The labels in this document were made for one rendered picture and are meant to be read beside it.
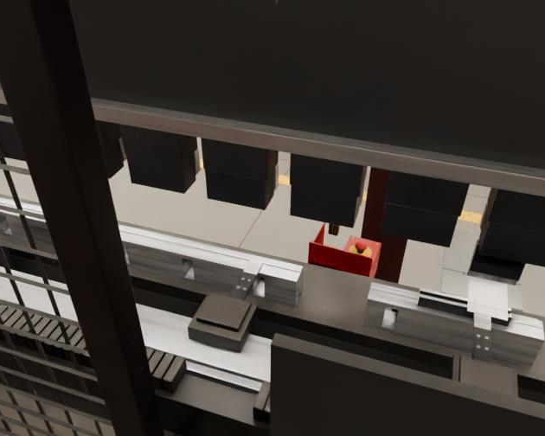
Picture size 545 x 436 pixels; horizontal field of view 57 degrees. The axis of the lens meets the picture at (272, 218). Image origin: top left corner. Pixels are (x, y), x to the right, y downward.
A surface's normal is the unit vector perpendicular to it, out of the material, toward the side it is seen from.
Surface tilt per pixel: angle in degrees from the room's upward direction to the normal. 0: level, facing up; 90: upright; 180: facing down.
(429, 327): 90
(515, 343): 90
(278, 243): 0
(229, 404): 0
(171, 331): 0
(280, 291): 90
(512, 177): 90
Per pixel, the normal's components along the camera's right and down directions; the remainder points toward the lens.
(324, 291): 0.00, -0.80
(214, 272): -0.32, 0.57
